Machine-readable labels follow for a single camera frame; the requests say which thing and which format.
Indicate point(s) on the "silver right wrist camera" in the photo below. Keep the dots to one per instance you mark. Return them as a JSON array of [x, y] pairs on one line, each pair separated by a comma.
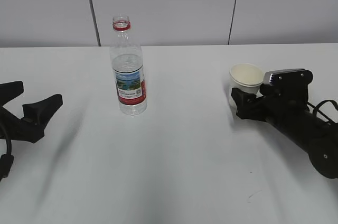
[[272, 77]]

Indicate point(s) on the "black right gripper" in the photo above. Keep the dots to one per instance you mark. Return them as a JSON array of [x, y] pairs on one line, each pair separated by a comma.
[[283, 105]]

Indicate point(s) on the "white paper cup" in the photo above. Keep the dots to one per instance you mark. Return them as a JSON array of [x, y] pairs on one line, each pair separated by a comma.
[[246, 77]]

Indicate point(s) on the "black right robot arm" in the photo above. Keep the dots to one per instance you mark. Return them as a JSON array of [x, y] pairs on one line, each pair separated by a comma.
[[319, 141]]

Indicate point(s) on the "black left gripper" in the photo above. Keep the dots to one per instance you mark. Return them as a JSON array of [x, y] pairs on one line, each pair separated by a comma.
[[37, 115]]

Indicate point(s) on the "clear plastic water bottle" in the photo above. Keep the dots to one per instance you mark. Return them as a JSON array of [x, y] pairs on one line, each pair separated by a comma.
[[127, 65]]

